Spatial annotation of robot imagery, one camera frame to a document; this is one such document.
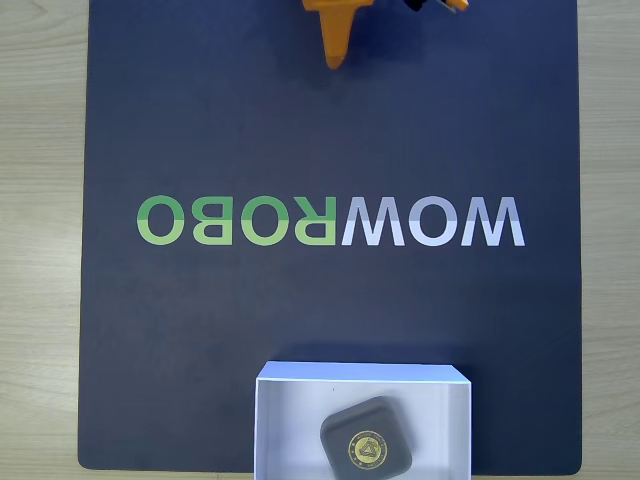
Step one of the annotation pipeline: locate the grey square usb device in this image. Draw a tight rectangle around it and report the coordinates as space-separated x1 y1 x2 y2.
319 395 415 480

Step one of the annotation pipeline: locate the dark mat with WOWROBO print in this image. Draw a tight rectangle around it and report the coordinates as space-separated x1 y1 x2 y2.
77 0 584 474

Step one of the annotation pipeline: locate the white cardboard box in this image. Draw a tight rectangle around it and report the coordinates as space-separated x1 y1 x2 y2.
253 360 473 480

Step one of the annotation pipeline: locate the orange camera mount with board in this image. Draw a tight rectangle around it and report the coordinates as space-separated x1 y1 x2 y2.
403 0 471 15

